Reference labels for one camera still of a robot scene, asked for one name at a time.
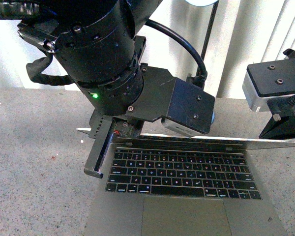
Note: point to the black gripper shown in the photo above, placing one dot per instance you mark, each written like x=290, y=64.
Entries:
x=131, y=99

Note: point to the grey laptop black keyboard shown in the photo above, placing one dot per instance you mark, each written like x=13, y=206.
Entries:
x=157, y=185

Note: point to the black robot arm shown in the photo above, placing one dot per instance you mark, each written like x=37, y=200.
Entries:
x=95, y=45

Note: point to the silver wrist camera black mount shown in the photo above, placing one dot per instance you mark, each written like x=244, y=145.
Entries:
x=190, y=110

